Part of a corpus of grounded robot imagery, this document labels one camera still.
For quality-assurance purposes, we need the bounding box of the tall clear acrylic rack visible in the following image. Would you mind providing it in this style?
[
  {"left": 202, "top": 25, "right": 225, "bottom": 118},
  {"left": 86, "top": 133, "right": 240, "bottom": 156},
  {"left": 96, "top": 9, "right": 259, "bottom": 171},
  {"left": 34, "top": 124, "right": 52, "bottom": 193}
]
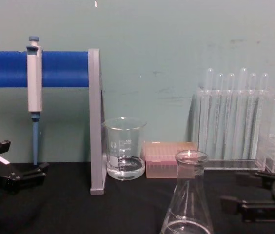
[{"left": 197, "top": 88, "right": 275, "bottom": 171}]

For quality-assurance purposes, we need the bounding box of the glass conical flask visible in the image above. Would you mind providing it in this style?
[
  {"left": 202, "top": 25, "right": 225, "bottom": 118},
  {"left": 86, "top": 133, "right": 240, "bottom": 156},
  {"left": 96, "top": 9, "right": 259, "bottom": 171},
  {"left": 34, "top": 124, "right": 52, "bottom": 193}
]
[{"left": 160, "top": 150, "right": 214, "bottom": 234}]

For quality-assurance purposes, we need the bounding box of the white pipette with blue tip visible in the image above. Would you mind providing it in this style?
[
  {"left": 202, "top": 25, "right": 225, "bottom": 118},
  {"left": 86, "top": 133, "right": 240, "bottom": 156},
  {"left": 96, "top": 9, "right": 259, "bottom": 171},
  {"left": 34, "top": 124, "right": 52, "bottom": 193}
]
[{"left": 26, "top": 35, "right": 43, "bottom": 166}]

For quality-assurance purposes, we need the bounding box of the pipette stand with blue bar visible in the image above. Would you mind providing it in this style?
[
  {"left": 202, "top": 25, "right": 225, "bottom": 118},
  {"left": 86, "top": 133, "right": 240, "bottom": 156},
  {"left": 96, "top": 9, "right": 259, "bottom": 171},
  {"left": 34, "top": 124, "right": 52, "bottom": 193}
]
[{"left": 0, "top": 48, "right": 107, "bottom": 196}]

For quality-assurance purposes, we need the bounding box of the glass beaker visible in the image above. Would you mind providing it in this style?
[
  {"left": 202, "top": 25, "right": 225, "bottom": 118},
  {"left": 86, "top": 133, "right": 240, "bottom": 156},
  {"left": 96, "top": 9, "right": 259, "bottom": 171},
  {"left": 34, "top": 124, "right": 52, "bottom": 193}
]
[{"left": 102, "top": 117, "right": 147, "bottom": 181}]

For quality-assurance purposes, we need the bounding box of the pink pipette tip box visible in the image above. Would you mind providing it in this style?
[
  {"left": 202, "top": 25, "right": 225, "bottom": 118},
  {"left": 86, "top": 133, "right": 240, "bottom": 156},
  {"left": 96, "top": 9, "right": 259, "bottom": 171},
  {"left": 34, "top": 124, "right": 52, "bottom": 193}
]
[{"left": 142, "top": 141, "right": 198, "bottom": 179}]

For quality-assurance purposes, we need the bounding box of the clear plastic transfer pipette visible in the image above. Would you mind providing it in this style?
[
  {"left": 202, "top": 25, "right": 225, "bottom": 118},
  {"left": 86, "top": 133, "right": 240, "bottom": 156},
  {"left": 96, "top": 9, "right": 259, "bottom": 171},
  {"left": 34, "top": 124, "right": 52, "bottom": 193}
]
[
  {"left": 216, "top": 72, "right": 226, "bottom": 147},
  {"left": 226, "top": 72, "right": 236, "bottom": 144},
  {"left": 206, "top": 67, "right": 216, "bottom": 144},
  {"left": 248, "top": 72, "right": 257, "bottom": 156}
]

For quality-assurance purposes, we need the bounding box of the black table cloth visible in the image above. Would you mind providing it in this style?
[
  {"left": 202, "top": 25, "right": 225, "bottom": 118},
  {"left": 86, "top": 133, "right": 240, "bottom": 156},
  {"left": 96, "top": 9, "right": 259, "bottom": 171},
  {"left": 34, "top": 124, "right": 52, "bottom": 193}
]
[{"left": 0, "top": 160, "right": 275, "bottom": 234}]

